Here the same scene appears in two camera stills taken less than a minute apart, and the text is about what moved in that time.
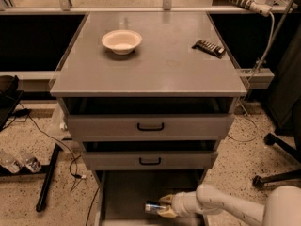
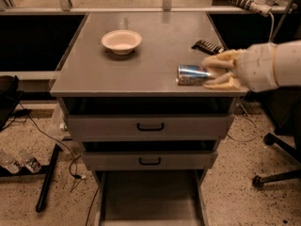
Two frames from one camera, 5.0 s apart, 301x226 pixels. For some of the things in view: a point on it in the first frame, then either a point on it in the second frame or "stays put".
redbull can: (150, 207) → (192, 74)
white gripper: (180, 204) → (256, 67)
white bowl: (121, 41) stays put
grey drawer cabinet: (150, 94) stays put
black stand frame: (46, 170) stays put
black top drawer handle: (150, 129) stays put
